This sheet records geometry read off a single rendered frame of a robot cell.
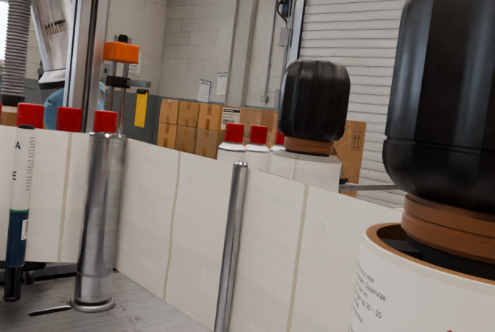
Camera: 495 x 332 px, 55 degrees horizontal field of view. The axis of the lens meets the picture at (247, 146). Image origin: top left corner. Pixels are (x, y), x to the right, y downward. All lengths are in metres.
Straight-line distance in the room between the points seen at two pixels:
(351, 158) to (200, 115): 3.35
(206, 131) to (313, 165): 4.09
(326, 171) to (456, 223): 0.39
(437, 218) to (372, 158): 5.12
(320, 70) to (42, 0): 0.64
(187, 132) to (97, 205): 4.29
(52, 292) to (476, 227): 0.51
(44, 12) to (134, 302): 0.64
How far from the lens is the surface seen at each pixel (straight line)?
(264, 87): 6.30
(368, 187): 1.24
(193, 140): 4.75
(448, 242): 0.17
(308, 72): 0.55
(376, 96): 5.31
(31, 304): 0.58
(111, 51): 0.81
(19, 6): 0.79
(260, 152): 0.88
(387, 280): 0.17
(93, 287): 0.55
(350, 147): 1.43
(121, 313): 0.55
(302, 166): 0.54
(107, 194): 0.52
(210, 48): 7.06
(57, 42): 1.03
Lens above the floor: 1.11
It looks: 4 degrees down
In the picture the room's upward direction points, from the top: 7 degrees clockwise
